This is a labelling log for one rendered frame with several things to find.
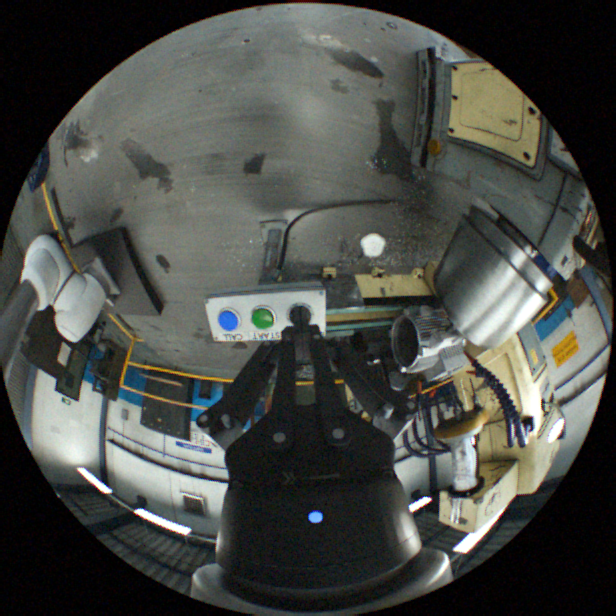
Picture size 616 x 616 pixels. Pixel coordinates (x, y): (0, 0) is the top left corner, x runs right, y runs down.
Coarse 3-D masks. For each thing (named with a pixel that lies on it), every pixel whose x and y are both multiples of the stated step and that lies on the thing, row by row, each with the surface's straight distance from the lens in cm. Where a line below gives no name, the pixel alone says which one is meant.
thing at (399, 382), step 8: (384, 352) 77; (392, 352) 78; (392, 360) 77; (376, 368) 73; (392, 368) 76; (392, 376) 73; (400, 376) 76; (408, 376) 78; (416, 376) 80; (424, 376) 83; (392, 384) 74; (400, 384) 75; (408, 384) 77; (416, 384) 79; (400, 392) 75; (408, 392) 77
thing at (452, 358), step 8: (456, 344) 62; (440, 352) 56; (448, 352) 58; (456, 352) 60; (440, 360) 56; (448, 360) 57; (456, 360) 59; (464, 360) 62; (432, 368) 59; (440, 368) 57; (448, 368) 56; (456, 368) 68; (432, 376) 60; (440, 376) 66
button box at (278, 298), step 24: (240, 288) 28; (264, 288) 25; (288, 288) 24; (312, 288) 23; (216, 312) 26; (240, 312) 25; (288, 312) 23; (312, 312) 23; (216, 336) 28; (240, 336) 26; (264, 336) 26
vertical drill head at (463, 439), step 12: (456, 408) 56; (480, 408) 62; (444, 420) 62; (456, 420) 56; (468, 420) 55; (480, 420) 57; (444, 432) 56; (456, 432) 55; (468, 432) 56; (456, 444) 61; (468, 444) 61; (456, 456) 62; (468, 456) 62; (456, 468) 64; (468, 468) 64; (456, 480) 66; (468, 480) 65; (456, 504) 71; (456, 516) 74
